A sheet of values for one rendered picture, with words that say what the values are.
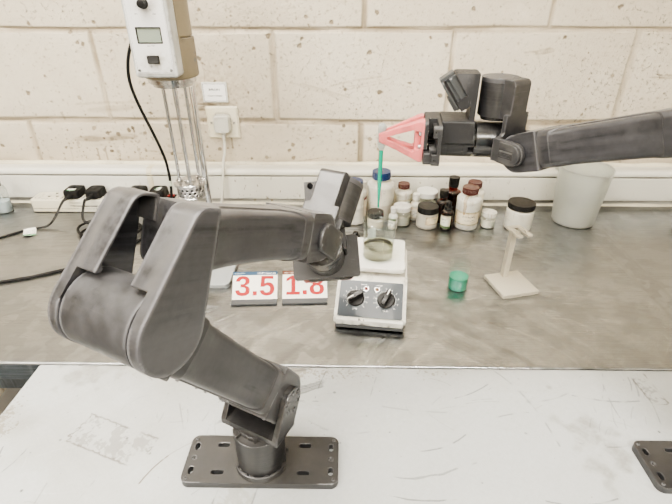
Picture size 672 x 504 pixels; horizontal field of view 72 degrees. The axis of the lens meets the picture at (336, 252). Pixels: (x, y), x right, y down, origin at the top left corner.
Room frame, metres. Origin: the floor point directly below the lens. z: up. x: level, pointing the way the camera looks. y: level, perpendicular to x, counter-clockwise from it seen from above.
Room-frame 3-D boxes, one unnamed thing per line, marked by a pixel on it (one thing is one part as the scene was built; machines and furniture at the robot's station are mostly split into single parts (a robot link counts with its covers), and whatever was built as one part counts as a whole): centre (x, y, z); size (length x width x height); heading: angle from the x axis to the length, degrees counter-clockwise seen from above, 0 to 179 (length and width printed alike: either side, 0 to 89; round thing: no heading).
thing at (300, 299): (0.76, 0.06, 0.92); 0.09 x 0.06 x 0.04; 92
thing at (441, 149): (0.76, -0.19, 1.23); 0.10 x 0.07 x 0.07; 173
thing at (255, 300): (0.76, 0.16, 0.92); 0.09 x 0.06 x 0.04; 92
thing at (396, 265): (0.79, -0.08, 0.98); 0.12 x 0.12 x 0.01; 83
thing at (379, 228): (0.77, -0.08, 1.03); 0.07 x 0.06 x 0.08; 66
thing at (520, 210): (1.06, -0.47, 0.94); 0.07 x 0.07 x 0.07
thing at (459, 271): (0.79, -0.25, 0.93); 0.04 x 0.04 x 0.06
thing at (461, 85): (0.76, -0.19, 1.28); 0.07 x 0.06 x 0.11; 173
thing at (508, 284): (0.80, -0.37, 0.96); 0.08 x 0.08 x 0.13; 13
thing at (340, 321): (0.76, -0.07, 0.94); 0.22 x 0.13 x 0.08; 173
